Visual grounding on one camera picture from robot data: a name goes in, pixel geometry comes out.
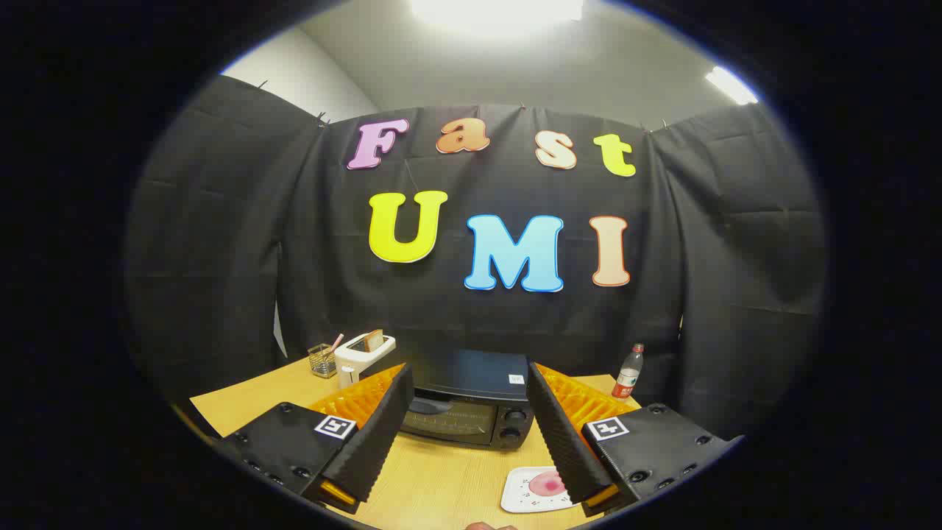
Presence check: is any large ceiling light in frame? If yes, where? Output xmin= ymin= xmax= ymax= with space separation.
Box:
xmin=408 ymin=0 xmax=586 ymax=35

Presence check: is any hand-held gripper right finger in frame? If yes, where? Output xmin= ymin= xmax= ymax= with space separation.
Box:
xmin=526 ymin=361 xmax=744 ymax=517

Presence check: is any white bread toaster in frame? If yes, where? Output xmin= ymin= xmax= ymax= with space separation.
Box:
xmin=334 ymin=333 xmax=397 ymax=389

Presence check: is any white square plate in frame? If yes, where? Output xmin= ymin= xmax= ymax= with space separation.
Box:
xmin=500 ymin=466 xmax=582 ymax=514

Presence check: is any wire mesh pen holder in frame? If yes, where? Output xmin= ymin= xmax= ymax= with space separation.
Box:
xmin=308 ymin=344 xmax=338 ymax=378

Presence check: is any red label water bottle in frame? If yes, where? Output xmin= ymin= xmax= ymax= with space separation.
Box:
xmin=612 ymin=343 xmax=645 ymax=400

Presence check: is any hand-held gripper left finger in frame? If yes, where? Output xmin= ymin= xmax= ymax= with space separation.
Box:
xmin=221 ymin=362 xmax=415 ymax=515

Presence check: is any black backdrop cloth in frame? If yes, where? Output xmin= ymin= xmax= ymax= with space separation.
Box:
xmin=125 ymin=74 xmax=829 ymax=442

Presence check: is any small ceiling light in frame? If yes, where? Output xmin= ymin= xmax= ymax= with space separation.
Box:
xmin=705 ymin=66 xmax=759 ymax=105

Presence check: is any round pink ham slice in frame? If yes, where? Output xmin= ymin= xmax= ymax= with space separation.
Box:
xmin=528 ymin=471 xmax=567 ymax=498

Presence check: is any black toaster oven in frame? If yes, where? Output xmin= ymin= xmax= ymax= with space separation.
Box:
xmin=401 ymin=348 xmax=536 ymax=451

